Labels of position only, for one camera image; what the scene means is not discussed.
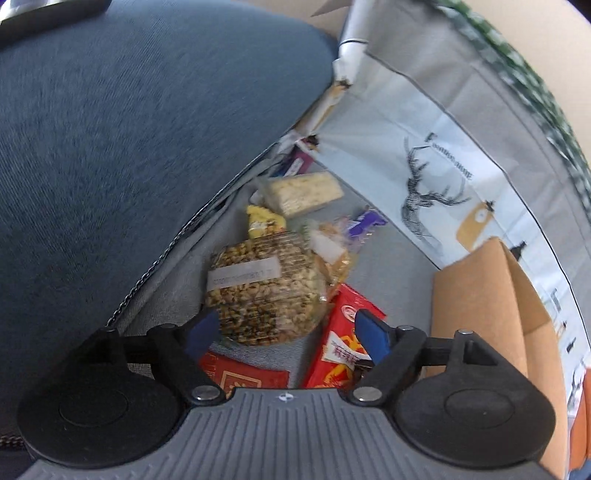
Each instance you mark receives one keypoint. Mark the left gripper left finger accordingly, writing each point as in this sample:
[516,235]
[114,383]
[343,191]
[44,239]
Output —
[176,351]

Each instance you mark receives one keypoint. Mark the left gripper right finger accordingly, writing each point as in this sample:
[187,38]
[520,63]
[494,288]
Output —
[395,353]

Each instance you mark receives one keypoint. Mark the red spicy snack bag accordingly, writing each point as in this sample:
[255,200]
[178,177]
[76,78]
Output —
[340,349]

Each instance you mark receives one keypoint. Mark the red square snack packet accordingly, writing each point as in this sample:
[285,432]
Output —
[230,374]

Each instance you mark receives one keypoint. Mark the round peanut brittle pack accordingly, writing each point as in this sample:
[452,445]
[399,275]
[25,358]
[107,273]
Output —
[266,290]

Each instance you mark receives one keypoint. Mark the clear bag small biscuits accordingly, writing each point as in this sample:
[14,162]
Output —
[331,247]

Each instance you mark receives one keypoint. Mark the yellow cake snack packet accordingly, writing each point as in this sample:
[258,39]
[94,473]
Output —
[263,222]

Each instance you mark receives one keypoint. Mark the brown cardboard box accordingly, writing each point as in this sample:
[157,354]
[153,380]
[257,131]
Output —
[489,293]

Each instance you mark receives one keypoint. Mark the purple chocolate bar wrapper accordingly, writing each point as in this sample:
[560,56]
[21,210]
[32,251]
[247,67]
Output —
[361,226]

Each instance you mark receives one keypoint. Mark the white rice cracker pack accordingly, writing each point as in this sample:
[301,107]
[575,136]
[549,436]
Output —
[299,194]

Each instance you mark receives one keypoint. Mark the dark purple snack packet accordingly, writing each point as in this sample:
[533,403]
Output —
[296,162]

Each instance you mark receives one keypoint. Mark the deer print pillow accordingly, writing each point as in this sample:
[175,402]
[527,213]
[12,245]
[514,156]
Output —
[425,124]

